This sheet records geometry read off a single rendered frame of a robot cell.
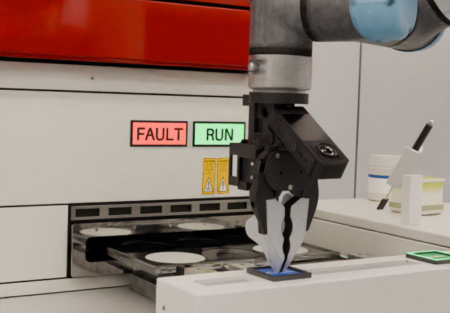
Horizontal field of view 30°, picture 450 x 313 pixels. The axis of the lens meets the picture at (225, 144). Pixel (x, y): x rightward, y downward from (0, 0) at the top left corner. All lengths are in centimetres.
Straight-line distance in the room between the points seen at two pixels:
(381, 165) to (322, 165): 87
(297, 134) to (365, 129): 289
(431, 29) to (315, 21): 16
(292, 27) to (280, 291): 30
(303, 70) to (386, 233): 57
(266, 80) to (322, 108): 270
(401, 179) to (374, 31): 59
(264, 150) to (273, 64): 10
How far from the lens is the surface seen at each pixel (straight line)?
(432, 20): 103
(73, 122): 149
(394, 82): 393
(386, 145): 391
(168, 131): 156
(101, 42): 145
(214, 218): 162
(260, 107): 101
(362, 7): 92
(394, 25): 92
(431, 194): 161
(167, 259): 141
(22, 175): 146
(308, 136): 95
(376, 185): 179
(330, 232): 158
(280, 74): 97
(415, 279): 109
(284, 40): 97
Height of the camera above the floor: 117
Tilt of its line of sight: 3 degrees down
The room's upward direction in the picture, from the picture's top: 2 degrees clockwise
